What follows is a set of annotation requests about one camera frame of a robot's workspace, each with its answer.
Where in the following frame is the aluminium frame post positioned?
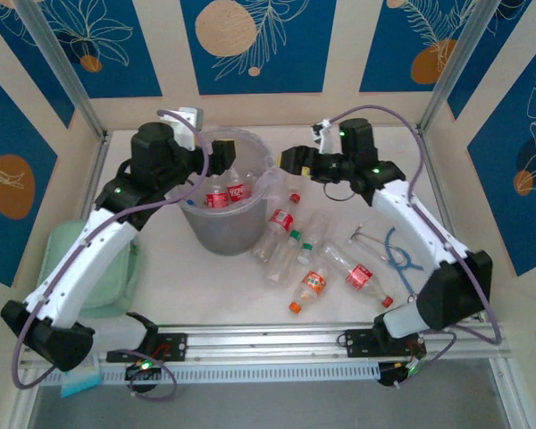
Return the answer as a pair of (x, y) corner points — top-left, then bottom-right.
(417, 0), (504, 135)
(15, 0), (108, 139)

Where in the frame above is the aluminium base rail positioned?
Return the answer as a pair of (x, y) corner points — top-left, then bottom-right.
(20, 322), (510, 370)

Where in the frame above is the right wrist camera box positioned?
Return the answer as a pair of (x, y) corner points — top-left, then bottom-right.
(310, 118), (343, 156)

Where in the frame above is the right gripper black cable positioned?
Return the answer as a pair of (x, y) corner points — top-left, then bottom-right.
(323, 178), (356, 203)

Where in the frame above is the black controller board green light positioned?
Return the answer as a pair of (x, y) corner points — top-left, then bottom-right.
(377, 361), (423, 388)
(124, 359), (163, 381)

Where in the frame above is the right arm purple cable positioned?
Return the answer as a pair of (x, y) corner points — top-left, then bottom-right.
(332, 105), (504, 376)

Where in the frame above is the light blue wipes packet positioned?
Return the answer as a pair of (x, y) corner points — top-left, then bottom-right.
(60, 361), (103, 398)

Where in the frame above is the clear bottle white cap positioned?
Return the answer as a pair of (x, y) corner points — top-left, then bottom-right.
(296, 209), (332, 265)

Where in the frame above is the clear bottle green cap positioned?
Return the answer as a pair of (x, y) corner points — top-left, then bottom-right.
(264, 228), (303, 287)

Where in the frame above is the blue stethoscope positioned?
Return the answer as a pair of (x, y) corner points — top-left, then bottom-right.
(347, 222), (425, 305)

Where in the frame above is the clear plastic bin liner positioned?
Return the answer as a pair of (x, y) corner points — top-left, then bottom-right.
(164, 126), (287, 211)

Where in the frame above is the white slotted cable duct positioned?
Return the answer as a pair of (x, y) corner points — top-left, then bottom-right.
(39, 361), (381, 386)

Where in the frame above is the clear bottle red cola label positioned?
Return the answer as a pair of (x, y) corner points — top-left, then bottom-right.
(204, 181), (231, 211)

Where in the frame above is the clear bottle orange cap label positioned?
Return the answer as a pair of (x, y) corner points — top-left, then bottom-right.
(288, 266), (331, 315)

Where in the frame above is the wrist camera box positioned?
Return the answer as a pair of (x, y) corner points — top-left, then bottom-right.
(310, 118), (343, 156)
(177, 105), (205, 151)

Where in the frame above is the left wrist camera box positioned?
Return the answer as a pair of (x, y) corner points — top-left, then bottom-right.
(177, 105), (205, 151)

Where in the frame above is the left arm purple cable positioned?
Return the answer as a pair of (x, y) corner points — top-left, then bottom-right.
(12, 108), (211, 401)

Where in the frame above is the mint green tray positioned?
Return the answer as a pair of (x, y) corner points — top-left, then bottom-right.
(35, 221), (147, 319)

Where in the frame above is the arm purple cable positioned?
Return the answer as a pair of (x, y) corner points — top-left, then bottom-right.
(332, 105), (504, 376)
(12, 108), (211, 401)

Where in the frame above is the grey plastic bin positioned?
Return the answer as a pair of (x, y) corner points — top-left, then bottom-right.
(167, 127), (281, 257)

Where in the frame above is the clear bottle orange-red label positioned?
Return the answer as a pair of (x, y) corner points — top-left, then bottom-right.
(225, 172), (251, 205)

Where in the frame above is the clear bottle red cap label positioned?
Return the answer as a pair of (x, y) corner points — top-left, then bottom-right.
(248, 192), (303, 264)
(321, 243), (394, 309)

